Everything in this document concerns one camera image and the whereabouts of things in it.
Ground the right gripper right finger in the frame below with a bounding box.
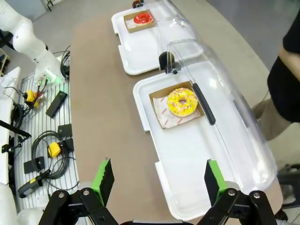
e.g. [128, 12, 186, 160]
[196, 158, 277, 225]

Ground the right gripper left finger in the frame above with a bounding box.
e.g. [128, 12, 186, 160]
[44, 157, 118, 225]

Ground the person's left forearm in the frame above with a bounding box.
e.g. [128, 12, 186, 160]
[278, 44, 294, 62]

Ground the yellow sprinkled donut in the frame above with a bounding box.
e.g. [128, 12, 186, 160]
[166, 87, 200, 118]

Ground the person in black shirt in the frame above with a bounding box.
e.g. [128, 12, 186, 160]
[251, 0, 300, 142]

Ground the brown cardboard donut box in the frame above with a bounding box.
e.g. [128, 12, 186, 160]
[122, 9, 157, 34]
[149, 80, 205, 130]

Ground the red glazed donut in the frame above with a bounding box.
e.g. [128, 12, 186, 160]
[133, 12, 152, 25]

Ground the black yellow handheld controller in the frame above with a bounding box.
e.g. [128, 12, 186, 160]
[17, 168, 52, 199]

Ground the black metal plate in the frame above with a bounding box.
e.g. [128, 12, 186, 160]
[23, 157, 45, 174]

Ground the yellow emergency stop box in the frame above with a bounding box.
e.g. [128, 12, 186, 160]
[47, 142, 61, 158]
[24, 90, 43, 109]

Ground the white plastic display tray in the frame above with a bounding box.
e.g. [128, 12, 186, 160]
[132, 61, 279, 221]
[111, 5, 198, 76]

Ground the clear dome lid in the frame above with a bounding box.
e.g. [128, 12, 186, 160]
[158, 38, 279, 188]
[131, 0, 205, 69]

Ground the black tripod rod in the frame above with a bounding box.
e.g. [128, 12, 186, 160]
[0, 119, 32, 139]

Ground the long black bar device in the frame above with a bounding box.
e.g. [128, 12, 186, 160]
[45, 91, 68, 118]

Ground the black metal bracket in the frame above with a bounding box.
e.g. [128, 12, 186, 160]
[57, 123, 73, 138]
[61, 138, 75, 153]

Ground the coiled black cable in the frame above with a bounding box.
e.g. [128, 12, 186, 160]
[31, 129, 78, 181]

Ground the black cable bunch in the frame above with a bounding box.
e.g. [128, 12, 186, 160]
[59, 45, 71, 80]

